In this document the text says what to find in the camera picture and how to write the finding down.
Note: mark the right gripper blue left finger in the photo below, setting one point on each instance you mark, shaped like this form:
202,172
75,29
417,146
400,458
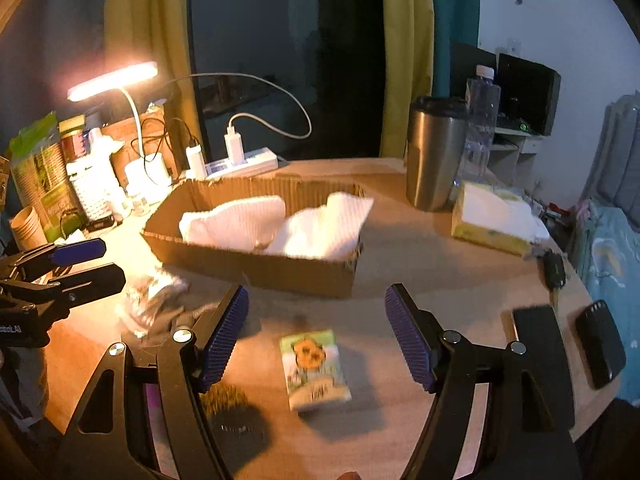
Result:
216,333

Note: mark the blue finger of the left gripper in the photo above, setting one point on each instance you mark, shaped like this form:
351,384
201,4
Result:
34,263
78,288

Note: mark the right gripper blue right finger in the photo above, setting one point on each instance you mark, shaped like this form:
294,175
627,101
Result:
418,335

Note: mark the white waffle towel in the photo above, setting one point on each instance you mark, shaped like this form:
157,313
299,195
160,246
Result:
240,225

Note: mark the white paper towel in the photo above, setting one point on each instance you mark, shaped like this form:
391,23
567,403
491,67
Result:
330,232

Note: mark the paper cup stack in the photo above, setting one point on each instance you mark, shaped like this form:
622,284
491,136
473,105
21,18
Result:
27,230

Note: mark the grey sock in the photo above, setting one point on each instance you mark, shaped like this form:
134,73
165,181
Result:
156,304

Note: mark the green paper cup package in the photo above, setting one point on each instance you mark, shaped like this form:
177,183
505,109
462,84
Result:
38,169

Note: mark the cardboard box tray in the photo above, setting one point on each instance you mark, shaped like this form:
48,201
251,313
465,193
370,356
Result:
309,277

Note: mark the white keyboard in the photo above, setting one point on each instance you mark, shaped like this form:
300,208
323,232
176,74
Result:
97,188

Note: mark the dark fuzzy sock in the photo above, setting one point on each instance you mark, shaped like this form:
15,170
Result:
239,429

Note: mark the small tissue packet with bear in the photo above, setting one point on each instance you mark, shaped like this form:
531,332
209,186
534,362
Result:
313,370

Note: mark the white desk lamp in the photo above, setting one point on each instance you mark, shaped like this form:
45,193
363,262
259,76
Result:
108,96

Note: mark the black phone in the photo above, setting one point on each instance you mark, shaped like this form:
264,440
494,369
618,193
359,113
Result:
537,328

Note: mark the yellow tissue pack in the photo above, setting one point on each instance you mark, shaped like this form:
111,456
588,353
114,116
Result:
496,218

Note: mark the car key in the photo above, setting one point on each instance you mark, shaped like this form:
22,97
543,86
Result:
554,275

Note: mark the brown cardboard box behind lamp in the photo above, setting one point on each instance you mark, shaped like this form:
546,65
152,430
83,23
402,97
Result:
156,142

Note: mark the stainless steel tumbler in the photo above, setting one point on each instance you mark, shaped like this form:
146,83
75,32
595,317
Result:
435,139

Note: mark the white power strip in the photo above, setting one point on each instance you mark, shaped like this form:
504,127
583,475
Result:
255,162

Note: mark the black wallet case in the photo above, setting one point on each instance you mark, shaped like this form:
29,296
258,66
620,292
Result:
601,342

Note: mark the blue bed blanket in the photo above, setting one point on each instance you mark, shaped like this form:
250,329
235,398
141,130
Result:
605,255

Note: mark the clear water bottle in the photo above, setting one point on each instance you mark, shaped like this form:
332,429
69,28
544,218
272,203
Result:
482,105

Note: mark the grey upholstered headboard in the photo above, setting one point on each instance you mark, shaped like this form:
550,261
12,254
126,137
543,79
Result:
615,171

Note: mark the black monitor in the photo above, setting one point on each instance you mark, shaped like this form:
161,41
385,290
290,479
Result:
529,90

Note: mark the yellow curtain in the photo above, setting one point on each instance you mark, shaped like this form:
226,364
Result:
409,60

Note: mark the white charger with black cable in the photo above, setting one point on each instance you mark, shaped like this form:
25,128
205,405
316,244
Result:
194,152

